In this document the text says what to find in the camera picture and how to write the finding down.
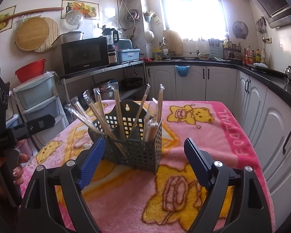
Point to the round bamboo tray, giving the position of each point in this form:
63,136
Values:
37,34

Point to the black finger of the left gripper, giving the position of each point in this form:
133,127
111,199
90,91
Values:
34,126

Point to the red plastic basin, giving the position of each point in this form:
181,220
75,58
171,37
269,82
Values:
30,70

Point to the pink bear blanket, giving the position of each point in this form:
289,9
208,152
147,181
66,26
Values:
209,178

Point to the black microwave oven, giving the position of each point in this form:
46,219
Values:
82,55

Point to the blue hanging bin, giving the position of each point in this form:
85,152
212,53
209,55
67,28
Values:
182,71

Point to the dark green utensil basket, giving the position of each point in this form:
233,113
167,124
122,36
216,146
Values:
134,151

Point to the wall fan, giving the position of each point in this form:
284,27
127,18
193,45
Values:
240,30

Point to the blue-grey storage box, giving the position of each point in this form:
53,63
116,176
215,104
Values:
128,55

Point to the fruit picture on wall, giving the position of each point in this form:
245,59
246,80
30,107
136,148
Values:
88,9

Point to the plastic drawer unit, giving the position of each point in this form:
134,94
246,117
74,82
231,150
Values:
38,97

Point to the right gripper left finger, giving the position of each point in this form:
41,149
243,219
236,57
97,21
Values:
40,210

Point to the metal pots on shelf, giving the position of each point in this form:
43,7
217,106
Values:
105,88

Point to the chopsticks pair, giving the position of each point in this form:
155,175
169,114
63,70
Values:
150,121
160,102

